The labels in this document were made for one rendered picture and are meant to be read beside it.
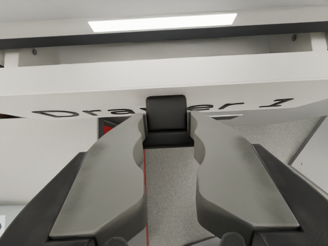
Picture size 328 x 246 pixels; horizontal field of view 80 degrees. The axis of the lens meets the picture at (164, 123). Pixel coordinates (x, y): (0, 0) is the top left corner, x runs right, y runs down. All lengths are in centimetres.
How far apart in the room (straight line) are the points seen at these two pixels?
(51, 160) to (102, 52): 17
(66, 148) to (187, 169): 81
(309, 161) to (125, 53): 111
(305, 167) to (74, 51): 114
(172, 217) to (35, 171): 86
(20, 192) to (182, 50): 29
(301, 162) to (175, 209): 67
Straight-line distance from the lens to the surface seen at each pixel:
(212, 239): 115
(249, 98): 17
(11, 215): 33
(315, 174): 125
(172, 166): 105
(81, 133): 31
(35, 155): 34
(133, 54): 23
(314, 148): 125
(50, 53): 24
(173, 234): 114
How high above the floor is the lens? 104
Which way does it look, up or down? 84 degrees down
